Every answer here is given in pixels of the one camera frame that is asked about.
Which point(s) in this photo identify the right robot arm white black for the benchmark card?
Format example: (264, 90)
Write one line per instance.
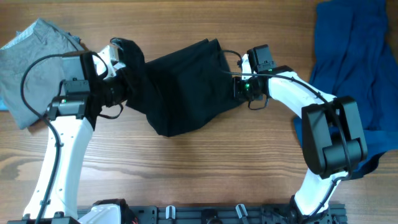
(333, 142)

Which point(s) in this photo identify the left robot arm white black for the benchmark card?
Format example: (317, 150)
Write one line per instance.
(71, 119)

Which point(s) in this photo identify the dark blue garment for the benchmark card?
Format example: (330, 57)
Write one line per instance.
(354, 59)

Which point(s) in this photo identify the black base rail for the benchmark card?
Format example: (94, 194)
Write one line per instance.
(264, 214)

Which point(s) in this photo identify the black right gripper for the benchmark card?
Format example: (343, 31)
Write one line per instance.
(237, 89)

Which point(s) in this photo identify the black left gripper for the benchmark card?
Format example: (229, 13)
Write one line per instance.
(125, 80)

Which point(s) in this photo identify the black shorts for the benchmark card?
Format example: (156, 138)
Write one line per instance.
(179, 92)

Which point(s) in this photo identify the grey folded shorts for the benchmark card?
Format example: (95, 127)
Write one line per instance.
(42, 38)

